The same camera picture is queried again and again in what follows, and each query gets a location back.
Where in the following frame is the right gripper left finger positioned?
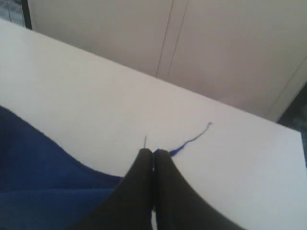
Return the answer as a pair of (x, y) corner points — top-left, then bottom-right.
(67, 149), (153, 230)

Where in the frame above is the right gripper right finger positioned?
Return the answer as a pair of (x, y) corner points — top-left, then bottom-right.
(154, 149), (242, 230)

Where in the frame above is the blue towel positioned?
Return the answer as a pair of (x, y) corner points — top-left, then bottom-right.
(0, 106), (213, 230)

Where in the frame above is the black metal post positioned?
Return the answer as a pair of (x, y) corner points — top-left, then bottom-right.
(20, 0), (33, 30)

